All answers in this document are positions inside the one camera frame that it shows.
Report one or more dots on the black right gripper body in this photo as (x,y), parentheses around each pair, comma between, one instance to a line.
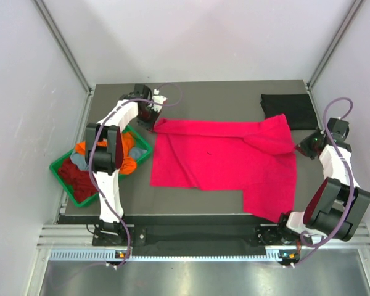
(307,145)

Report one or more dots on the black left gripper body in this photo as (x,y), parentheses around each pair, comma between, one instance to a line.
(147,118)

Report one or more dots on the pink t-shirt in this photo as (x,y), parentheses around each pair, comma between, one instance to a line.
(257,158)

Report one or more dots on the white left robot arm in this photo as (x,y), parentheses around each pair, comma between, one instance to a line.
(105,155)

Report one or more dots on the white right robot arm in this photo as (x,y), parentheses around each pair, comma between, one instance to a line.
(322,214)

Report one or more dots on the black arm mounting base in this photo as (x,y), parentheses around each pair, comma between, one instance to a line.
(143,231)

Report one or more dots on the folded black t-shirt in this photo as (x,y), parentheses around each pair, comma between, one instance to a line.
(297,108)

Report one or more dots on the orange t-shirt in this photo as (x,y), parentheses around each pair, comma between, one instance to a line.
(128,166)

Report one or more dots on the grey t-shirt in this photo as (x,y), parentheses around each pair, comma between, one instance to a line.
(78,159)

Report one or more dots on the dark red t-shirt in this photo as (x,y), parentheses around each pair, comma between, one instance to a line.
(79,182)

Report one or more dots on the green plastic bin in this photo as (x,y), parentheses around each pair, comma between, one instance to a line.
(140,143)

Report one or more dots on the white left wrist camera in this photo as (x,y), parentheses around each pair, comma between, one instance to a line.
(158,100)

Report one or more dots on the right aluminium frame post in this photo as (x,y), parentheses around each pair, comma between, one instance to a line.
(340,32)

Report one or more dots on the aluminium frame post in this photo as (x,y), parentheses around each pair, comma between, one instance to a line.
(340,32)
(61,42)

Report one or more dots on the left aluminium frame post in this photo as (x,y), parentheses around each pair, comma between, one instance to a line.
(61,42)

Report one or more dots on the slotted cable duct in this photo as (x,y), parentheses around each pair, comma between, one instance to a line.
(113,255)

